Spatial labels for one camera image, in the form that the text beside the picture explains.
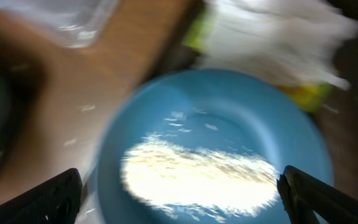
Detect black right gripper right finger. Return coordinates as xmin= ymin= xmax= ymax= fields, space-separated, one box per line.
xmin=277 ymin=166 xmax=358 ymax=224

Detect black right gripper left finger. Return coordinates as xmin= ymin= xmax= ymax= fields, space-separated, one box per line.
xmin=0 ymin=168 xmax=83 ymax=224

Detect dark blue plate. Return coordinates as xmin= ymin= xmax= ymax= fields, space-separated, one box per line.
xmin=90 ymin=69 xmax=334 ymax=223

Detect green yellow wrapper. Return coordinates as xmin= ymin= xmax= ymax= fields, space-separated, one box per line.
xmin=182 ymin=11 xmax=333 ymax=113

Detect pile of white rice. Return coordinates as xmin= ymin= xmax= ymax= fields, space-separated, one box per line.
xmin=121 ymin=135 xmax=278 ymax=223

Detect crumpled white napkin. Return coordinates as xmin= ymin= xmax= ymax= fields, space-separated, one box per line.
xmin=198 ymin=0 xmax=358 ymax=89

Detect clear plastic bin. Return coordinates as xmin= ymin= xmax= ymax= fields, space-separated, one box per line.
xmin=0 ymin=0 xmax=119 ymax=48

